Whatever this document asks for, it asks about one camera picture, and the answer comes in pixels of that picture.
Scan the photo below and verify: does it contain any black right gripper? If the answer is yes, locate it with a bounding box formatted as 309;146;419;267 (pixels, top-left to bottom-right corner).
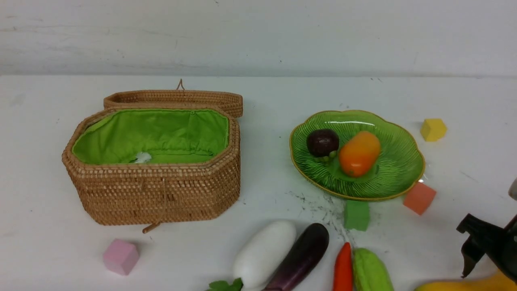
456;214;517;282

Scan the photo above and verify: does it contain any yellow banana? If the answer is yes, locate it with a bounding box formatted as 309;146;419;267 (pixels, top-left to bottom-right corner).
415;271;517;291

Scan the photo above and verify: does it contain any purple eggplant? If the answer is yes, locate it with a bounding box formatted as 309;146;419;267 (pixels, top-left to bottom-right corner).
264;223;330;291

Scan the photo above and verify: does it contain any yellow foam cube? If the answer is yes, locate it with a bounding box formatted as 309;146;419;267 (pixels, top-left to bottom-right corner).
420;118;447;142

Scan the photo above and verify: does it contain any orange mango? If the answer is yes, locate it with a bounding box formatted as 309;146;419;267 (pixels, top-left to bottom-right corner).
338;131;382;177

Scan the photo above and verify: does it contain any green foam cube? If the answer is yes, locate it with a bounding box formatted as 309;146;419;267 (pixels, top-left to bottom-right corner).
344;200;370;232

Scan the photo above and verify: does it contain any white radish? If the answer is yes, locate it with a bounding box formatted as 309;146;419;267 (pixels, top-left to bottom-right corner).
208;220;297;291

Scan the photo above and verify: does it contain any red chili pepper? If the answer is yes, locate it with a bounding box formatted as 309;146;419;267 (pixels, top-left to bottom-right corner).
332;242;354;291

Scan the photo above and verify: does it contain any orange foam cube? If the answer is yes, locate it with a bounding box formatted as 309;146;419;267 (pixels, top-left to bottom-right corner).
403;182;437;216

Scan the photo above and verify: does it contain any woven rattan basket lid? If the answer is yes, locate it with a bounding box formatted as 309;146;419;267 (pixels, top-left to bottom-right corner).
103;79;244;118

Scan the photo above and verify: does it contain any pink foam cube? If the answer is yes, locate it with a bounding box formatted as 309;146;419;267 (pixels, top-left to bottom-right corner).
102;239;140;276

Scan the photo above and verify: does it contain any woven rattan basket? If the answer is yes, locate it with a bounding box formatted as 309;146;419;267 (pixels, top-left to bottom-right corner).
62;105;241;232

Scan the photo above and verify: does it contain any green cucumber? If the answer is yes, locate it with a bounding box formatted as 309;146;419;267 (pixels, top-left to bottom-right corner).
353;247;394;291

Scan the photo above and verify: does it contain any green leaf-shaped glass plate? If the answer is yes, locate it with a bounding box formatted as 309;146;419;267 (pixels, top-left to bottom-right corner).
289;110;425;201

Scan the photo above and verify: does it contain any dark purple mangosteen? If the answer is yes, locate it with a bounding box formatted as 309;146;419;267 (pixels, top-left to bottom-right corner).
306;129;340;162

